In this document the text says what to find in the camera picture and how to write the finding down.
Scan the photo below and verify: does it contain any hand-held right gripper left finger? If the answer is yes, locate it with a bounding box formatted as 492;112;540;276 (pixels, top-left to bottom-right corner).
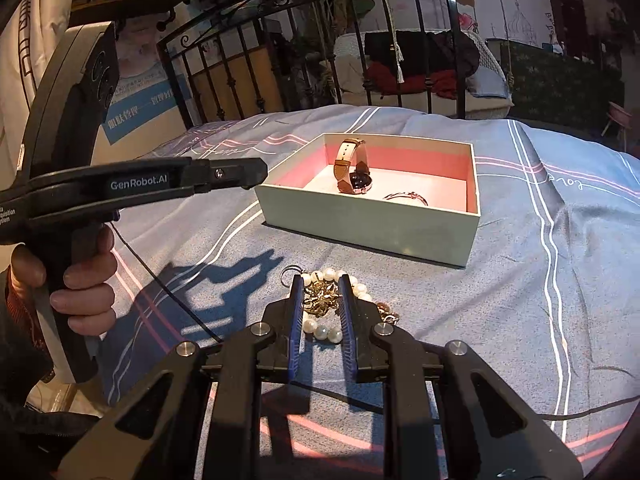
57;274;307;480

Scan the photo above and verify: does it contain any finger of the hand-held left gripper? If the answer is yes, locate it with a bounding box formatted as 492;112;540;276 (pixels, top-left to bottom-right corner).
192;157;269;195

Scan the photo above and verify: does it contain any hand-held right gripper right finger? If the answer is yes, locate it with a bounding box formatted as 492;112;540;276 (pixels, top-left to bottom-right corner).
337;274;586;480

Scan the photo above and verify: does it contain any white pearl bracelet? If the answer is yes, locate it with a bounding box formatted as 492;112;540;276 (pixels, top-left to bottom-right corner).
292;267;375;345

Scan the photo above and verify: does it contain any gold chain necklace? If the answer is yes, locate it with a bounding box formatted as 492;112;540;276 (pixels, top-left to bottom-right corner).
302;282;342;318

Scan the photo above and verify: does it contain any pale green jewelry box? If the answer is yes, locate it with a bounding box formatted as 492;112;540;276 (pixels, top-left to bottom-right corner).
254;132;482;268

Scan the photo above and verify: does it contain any person's left hand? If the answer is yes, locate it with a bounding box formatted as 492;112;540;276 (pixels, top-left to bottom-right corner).
10;227;117;341

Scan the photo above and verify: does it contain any yellow wooden board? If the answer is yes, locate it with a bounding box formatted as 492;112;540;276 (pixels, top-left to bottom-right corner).
192;50;287;122

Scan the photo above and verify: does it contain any blue striped bedsheet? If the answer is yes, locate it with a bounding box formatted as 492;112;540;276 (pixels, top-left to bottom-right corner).
95;105;640;480

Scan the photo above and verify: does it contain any white hanging swing chair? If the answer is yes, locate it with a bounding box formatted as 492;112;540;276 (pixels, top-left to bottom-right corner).
332;29;516;109

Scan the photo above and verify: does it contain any red garment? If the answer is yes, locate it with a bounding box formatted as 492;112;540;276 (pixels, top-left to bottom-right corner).
362;62;459;102

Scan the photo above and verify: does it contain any black garment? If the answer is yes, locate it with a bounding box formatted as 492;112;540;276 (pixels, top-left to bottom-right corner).
364;30;472;82

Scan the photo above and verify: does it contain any black metal bed headboard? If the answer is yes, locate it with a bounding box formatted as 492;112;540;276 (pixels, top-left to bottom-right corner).
157;0;471;128

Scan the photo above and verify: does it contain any light blue cushion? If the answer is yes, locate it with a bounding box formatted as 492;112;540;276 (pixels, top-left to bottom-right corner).
467;59;514;102

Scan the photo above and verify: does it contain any green patterned counter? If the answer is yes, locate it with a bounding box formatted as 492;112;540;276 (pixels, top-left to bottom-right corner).
500;37;627;134

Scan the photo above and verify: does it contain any pink stool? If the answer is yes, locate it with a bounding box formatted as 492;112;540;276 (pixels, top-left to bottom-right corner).
601;101;634;137

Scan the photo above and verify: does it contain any rose gold chain bracelet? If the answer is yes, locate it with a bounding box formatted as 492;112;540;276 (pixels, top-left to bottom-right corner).
372;302;402;325

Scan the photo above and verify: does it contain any blue and white wall poster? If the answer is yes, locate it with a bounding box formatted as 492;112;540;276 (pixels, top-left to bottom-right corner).
100;15;194;147

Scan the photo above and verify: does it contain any brown strap wristwatch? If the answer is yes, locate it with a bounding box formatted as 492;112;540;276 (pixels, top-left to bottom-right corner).
334;139;375;195

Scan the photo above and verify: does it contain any dark wooden wall shelf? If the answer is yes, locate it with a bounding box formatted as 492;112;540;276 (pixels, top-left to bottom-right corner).
70;0;201;17

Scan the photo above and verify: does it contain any black cable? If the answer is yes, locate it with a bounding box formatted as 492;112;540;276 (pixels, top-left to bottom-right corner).
107;222;224;348

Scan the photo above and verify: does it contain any thin gold bangle bracelet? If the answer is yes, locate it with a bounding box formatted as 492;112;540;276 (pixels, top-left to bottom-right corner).
384;190;430;207

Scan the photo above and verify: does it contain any white tasselled rope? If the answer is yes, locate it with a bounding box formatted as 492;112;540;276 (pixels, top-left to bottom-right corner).
379;0;407;84

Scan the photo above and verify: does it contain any large white wall poster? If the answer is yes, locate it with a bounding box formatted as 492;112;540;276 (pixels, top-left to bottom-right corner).
320;0;557;47

